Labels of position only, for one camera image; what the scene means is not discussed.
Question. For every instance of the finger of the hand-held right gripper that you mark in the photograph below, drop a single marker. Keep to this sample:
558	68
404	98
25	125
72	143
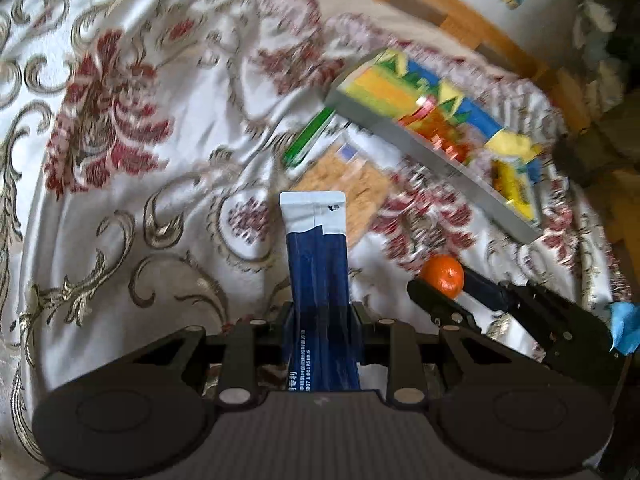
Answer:
482	287
440	305

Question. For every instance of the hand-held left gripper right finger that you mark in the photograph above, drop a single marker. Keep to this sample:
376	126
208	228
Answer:
359	335

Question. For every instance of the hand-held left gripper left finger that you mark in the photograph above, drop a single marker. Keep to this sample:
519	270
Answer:
287	335

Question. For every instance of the orange mandarin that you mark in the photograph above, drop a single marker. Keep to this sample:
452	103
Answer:
442	275

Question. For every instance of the blue white snack packet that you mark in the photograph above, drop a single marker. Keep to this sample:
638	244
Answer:
317	270

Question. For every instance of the yellow green snack packet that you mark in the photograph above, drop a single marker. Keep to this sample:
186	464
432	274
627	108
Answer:
515	187

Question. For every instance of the cartoon printed box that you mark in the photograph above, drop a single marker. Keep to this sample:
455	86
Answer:
450	180

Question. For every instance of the blue cloth piece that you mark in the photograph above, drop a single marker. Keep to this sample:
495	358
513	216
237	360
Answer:
625	325

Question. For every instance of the clear cracker packet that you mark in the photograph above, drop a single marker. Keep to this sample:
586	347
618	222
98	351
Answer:
345	185

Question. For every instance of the orange snack packet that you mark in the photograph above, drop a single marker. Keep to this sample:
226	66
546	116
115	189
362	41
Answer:
440	135

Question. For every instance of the dark cloth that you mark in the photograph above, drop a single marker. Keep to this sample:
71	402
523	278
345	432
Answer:
595	150

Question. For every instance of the floral printed blanket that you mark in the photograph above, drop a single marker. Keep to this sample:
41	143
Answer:
125	185

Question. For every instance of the grey plush toy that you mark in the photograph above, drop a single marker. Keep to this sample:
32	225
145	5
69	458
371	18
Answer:
605	35

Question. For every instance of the wooden bed frame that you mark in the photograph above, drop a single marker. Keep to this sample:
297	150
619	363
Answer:
450	5

